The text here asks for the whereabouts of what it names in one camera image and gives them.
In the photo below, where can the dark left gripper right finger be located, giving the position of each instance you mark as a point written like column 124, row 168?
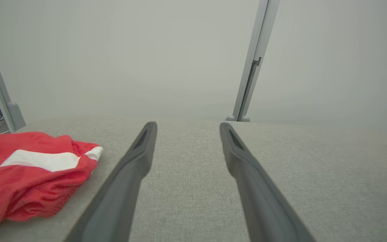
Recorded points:
column 260, row 201

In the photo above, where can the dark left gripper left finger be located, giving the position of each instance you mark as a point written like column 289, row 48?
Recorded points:
column 119, row 195

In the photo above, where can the red shorts with white stripe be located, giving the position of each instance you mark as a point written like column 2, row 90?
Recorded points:
column 29, row 188

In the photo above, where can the grey cylindrical post foot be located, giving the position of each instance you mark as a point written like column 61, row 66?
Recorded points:
column 245, row 118
column 230, row 118

